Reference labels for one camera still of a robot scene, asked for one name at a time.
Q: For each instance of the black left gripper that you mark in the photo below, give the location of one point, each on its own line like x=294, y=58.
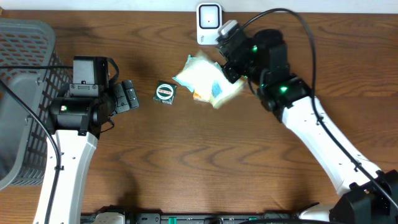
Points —
x=126, y=104

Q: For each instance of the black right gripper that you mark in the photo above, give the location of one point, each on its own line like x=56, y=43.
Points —
x=226, y=68

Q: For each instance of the green Zam-Buk box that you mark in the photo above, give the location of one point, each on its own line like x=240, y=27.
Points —
x=165, y=93

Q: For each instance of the large yellow snack bag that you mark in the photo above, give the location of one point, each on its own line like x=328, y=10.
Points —
x=207, y=78

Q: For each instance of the teal wet wipes pack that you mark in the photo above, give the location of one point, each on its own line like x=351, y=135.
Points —
x=181, y=79

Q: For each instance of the orange tissue pack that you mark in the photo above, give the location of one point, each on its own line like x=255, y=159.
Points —
x=199, y=97

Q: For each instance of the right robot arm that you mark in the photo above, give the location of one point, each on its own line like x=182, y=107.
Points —
x=366, y=193

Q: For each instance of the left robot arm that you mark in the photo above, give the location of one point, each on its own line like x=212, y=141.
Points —
x=74, y=121

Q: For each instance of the white barcode scanner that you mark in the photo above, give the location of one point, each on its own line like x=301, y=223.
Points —
x=209, y=20

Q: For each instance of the grey plastic basket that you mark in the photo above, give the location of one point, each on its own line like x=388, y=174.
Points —
x=32, y=70

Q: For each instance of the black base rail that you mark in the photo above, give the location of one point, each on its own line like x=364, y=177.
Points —
x=148, y=218

